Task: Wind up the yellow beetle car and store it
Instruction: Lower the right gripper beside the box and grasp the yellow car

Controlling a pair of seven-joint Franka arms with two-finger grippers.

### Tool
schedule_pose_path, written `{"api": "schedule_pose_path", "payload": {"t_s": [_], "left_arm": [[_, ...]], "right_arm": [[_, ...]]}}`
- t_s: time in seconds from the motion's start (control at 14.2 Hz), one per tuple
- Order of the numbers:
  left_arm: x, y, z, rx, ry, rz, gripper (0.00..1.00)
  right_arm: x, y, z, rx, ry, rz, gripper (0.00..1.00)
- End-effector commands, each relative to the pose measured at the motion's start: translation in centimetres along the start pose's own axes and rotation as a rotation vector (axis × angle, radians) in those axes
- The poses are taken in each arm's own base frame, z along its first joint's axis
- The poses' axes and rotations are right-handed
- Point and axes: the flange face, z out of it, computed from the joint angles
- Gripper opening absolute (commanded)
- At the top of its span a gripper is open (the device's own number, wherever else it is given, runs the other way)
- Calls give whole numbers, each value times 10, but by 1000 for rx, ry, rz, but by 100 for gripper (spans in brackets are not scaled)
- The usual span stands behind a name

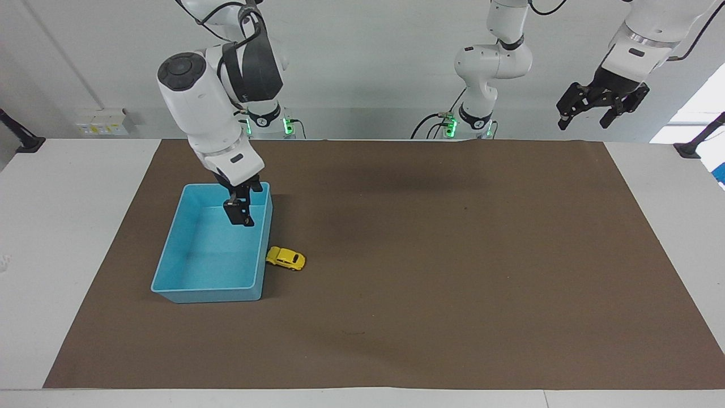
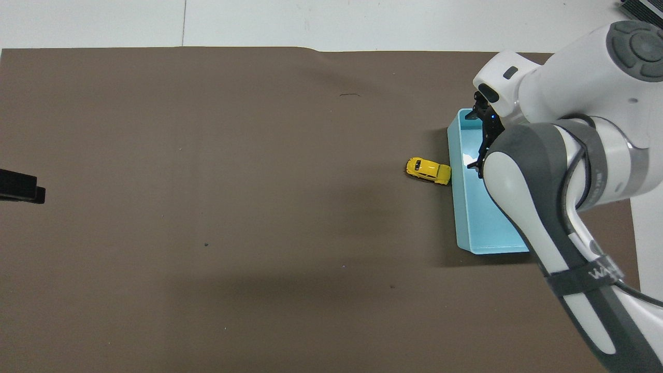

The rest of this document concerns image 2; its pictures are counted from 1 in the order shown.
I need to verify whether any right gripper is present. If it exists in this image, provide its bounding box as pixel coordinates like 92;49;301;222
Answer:
464;91;506;180

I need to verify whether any yellow toy beetle car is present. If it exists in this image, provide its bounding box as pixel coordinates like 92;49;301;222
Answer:
405;157;453;187

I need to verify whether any light blue plastic tray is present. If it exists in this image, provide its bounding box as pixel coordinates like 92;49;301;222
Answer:
447;108;530;255

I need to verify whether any black cable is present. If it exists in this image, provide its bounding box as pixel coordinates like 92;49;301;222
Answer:
563;117;663;306

